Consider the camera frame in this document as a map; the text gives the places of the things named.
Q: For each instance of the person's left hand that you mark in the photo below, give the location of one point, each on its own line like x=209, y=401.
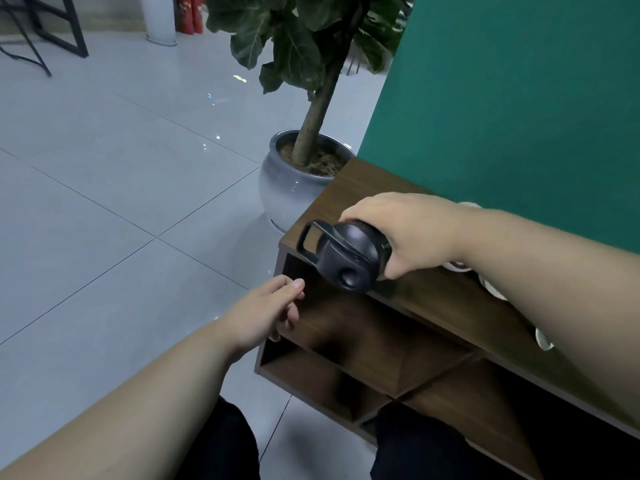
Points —
x=255, y=319

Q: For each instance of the person's right hand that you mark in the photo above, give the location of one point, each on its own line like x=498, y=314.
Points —
x=420, y=229

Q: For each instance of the person's right thumb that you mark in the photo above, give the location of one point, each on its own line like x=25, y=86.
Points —
x=400, y=267

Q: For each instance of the person's left thumb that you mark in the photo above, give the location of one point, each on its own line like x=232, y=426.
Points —
x=285, y=292

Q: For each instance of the black bottle with loop lid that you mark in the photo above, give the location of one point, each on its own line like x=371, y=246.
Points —
x=350, y=259

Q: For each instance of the person's left forearm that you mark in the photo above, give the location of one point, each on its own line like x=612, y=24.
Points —
x=125, y=414

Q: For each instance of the person's right forearm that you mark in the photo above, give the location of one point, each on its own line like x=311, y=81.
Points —
x=560, y=289

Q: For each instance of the dark wooden shelf cabinet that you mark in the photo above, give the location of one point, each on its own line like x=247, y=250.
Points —
x=430, y=324

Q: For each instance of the white cup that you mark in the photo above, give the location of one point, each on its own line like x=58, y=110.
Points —
x=543, y=340
x=490, y=290

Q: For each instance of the grey ceramic plant pot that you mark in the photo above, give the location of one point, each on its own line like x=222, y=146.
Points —
x=290, y=187

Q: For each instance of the person's black trousers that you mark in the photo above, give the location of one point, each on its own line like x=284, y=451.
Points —
x=425, y=449

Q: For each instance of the large-leaf green potted tree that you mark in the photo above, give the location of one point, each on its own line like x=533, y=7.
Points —
x=305, y=39

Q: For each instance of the red fire extinguishers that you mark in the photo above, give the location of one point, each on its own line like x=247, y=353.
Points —
x=190, y=12

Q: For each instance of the white cylindrical stand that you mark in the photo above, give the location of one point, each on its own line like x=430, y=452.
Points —
x=159, y=17

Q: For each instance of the black metal frame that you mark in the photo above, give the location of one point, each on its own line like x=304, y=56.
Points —
x=60, y=29

